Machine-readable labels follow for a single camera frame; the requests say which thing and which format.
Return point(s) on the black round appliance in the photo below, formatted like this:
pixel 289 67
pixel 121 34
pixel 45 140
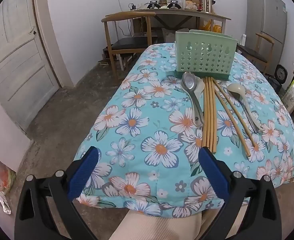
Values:
pixel 280 73

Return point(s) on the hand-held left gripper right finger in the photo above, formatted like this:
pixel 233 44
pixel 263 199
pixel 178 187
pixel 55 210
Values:
pixel 213 172

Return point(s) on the wooden chair black seat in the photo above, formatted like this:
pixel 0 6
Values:
pixel 129 43
pixel 256 53

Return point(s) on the white bottle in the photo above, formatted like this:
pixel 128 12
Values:
pixel 243 40

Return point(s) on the grey refrigerator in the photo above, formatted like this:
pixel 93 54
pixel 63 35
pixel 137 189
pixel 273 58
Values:
pixel 264 15

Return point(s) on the beige door frame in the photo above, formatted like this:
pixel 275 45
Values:
pixel 54 42

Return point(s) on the grey sack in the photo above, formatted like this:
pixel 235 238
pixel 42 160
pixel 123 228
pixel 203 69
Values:
pixel 169 33

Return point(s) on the green perforated utensil holder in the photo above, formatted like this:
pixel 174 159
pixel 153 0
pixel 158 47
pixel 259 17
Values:
pixel 204 55

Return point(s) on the black charger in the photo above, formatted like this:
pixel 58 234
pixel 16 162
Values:
pixel 132 6

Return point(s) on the black device with screen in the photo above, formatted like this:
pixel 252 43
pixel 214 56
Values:
pixel 173 5
pixel 152 5

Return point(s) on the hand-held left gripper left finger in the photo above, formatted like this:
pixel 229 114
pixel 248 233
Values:
pixel 83 172

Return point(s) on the blue floral tablecloth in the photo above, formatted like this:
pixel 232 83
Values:
pixel 149 120

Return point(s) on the cream ceramic spoon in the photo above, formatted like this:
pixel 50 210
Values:
pixel 237 90
pixel 200 86

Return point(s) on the yellow plastic bag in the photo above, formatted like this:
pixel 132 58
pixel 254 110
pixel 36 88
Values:
pixel 210 26

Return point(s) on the clutter on side table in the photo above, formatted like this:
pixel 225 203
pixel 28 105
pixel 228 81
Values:
pixel 200 2

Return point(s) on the dark grey pot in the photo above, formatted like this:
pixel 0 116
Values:
pixel 275 86

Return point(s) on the person's leg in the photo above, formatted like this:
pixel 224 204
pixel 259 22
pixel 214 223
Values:
pixel 162 227

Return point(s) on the wooden table white legs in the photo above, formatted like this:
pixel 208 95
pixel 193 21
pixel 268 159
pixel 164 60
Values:
pixel 177 12

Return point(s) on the white panel door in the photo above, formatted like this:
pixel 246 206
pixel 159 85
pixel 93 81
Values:
pixel 19 62

